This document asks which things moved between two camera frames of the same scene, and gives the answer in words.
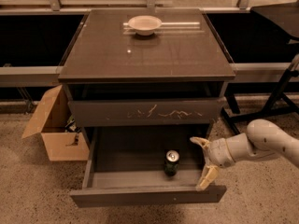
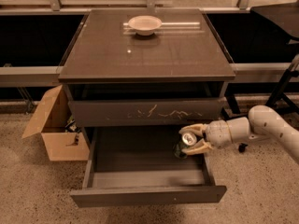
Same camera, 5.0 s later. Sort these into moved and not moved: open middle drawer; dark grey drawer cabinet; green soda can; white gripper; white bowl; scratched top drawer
Moved: white gripper; green soda can
Not moved: white bowl; scratched top drawer; open middle drawer; dark grey drawer cabinet
